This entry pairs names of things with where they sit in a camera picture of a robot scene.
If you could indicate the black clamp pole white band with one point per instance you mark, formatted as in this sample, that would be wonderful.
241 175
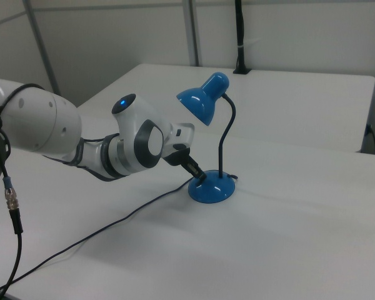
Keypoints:
240 31

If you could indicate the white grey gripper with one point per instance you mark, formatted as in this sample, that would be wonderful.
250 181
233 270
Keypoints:
182 136

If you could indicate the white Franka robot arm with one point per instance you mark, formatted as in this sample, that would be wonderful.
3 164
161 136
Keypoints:
34 122

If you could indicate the blue gooseneck desk lamp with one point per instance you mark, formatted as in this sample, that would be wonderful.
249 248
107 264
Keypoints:
211 190

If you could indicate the white side table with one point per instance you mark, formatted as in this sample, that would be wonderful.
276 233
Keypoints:
284 109

